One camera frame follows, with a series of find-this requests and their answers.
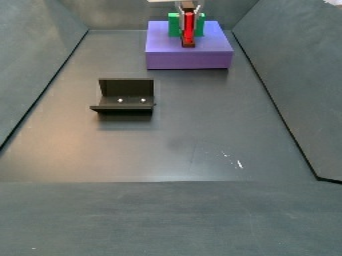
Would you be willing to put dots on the brown slotted block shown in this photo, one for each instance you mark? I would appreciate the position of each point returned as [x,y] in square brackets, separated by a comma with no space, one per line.
[188,6]

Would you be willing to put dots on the green block right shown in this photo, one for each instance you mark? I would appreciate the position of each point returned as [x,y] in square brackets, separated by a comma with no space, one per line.
[199,29]

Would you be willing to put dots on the green block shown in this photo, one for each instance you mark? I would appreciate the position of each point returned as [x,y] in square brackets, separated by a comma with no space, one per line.
[199,29]
[173,30]

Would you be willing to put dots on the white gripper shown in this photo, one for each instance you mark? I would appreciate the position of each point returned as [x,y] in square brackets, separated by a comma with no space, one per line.
[173,1]

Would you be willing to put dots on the black angled bracket holder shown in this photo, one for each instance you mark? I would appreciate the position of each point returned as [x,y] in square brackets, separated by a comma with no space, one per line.
[125,95]

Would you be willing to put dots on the purple base board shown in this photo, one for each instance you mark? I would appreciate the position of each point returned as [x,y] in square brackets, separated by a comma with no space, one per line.
[164,54]

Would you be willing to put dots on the green block left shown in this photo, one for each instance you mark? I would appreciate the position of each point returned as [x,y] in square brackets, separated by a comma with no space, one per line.
[173,30]

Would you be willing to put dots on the red peg object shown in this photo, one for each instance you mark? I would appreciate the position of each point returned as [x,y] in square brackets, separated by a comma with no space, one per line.
[188,26]

